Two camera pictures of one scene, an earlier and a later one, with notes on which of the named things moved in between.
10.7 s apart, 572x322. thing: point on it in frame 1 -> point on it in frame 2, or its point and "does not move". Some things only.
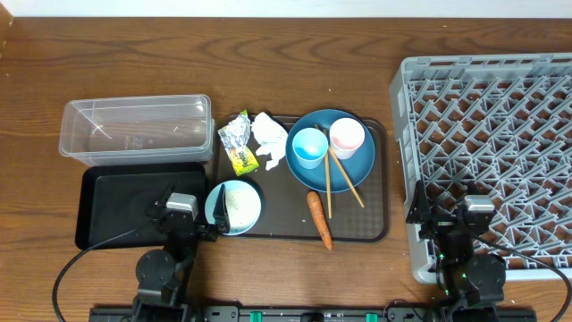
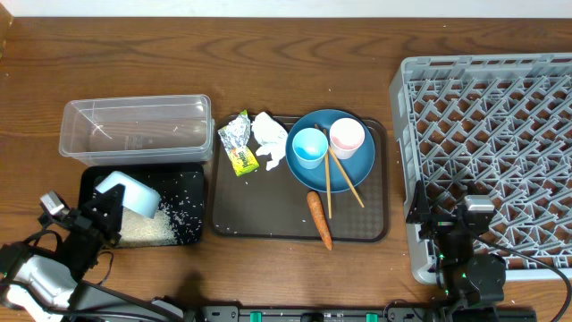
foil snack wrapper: x=235 y=136 does not move
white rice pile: x=243 y=207 -> x=138 y=230
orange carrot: x=320 y=218 does not move
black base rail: x=314 y=313 does not move
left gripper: x=222 y=224 -> x=76 y=224
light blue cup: x=310 y=147 does not move
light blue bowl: x=243 y=205 -> x=139 y=196
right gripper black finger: x=419 y=210 does not move
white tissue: x=272 y=139 does not move
